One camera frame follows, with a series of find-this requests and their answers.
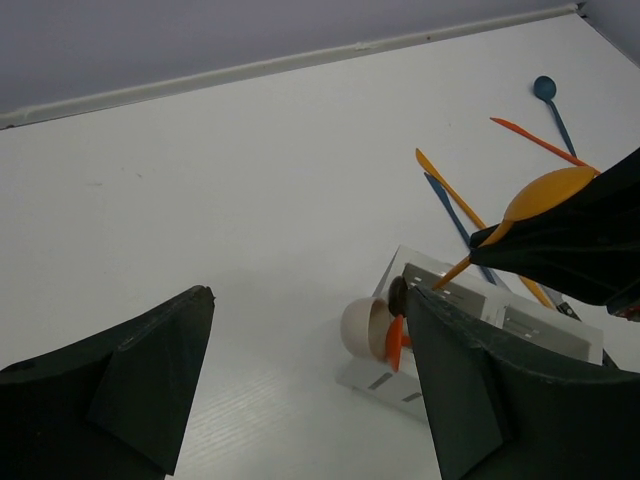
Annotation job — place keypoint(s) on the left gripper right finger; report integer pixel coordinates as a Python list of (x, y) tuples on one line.
[(556, 419)]

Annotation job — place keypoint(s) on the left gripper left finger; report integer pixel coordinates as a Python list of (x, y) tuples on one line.
[(114, 405)]

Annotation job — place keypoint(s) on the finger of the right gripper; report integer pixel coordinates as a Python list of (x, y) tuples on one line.
[(587, 247)]

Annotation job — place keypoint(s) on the yellow-orange spoon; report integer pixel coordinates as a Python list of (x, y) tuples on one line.
[(538, 197)]

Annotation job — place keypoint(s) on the red-orange spoon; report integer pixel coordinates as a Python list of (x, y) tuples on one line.
[(398, 345)]

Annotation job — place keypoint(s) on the brown spoon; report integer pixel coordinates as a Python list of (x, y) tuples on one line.
[(397, 296)]

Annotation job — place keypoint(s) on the beige spoon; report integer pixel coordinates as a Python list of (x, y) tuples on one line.
[(364, 326)]

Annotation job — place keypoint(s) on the white utensil caddy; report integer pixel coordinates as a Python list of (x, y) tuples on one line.
[(454, 332)]

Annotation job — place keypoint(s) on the red-orange knife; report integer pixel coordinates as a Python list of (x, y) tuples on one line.
[(538, 141)]

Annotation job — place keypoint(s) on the orange knife upper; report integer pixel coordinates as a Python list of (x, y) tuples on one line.
[(431, 170)]

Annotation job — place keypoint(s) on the dark blue spoon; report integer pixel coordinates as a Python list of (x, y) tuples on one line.
[(545, 89)]

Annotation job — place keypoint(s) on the blue knife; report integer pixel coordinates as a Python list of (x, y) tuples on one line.
[(442, 195)]

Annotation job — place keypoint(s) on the dark handle steel knife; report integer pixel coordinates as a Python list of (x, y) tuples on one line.
[(559, 302)]

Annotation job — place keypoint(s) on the aluminium table frame rail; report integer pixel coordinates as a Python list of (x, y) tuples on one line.
[(115, 98)]

